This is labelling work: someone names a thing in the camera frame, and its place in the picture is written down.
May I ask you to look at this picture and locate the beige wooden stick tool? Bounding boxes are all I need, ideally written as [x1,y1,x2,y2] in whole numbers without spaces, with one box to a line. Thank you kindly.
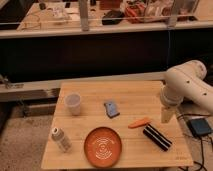
[161,107,175,123]

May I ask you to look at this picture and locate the small grey bottle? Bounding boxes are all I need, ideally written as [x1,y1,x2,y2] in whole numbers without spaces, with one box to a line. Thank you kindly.
[51,127,71,153]

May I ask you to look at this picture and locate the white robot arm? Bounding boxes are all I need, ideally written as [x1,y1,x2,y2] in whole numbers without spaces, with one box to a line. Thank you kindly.
[160,60,213,123]

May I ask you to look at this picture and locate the orange carrot toy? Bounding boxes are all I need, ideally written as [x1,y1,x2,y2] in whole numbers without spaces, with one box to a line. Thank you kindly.
[128,117,151,129]

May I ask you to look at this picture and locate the black striped eraser block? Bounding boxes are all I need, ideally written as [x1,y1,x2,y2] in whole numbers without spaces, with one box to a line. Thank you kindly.
[143,124,172,151]

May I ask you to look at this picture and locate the black power adapter box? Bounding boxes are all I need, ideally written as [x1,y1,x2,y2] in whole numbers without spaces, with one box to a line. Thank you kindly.
[187,118,212,137]

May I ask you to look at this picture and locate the blue grey sponge block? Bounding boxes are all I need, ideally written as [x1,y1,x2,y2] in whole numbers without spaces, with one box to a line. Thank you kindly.
[104,101,119,118]

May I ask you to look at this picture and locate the orange ridged plate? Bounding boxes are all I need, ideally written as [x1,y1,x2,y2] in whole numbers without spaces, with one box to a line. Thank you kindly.
[84,127,122,168]

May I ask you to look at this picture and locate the translucent plastic cup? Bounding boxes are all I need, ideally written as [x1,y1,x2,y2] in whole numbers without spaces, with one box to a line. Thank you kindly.
[64,93,81,116]

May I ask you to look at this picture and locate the red tool on shelf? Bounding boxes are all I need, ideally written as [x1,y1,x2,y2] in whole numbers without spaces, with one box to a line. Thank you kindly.
[125,4,145,23]

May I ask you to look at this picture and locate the black bag on shelf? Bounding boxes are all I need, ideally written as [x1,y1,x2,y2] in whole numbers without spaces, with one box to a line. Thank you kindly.
[102,10,124,25]

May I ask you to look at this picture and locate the black cable on floor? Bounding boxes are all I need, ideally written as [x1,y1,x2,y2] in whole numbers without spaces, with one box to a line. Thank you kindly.
[177,114,213,171]

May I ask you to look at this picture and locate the metal frame post right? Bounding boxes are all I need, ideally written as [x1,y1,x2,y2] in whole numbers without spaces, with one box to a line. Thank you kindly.
[167,0,184,28]

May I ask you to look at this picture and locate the metal frame post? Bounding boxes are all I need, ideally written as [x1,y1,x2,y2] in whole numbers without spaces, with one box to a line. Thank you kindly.
[167,0,184,28]
[78,0,89,31]

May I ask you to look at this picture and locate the metal frame post left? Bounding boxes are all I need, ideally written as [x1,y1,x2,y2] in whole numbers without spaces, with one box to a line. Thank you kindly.
[78,0,89,31]

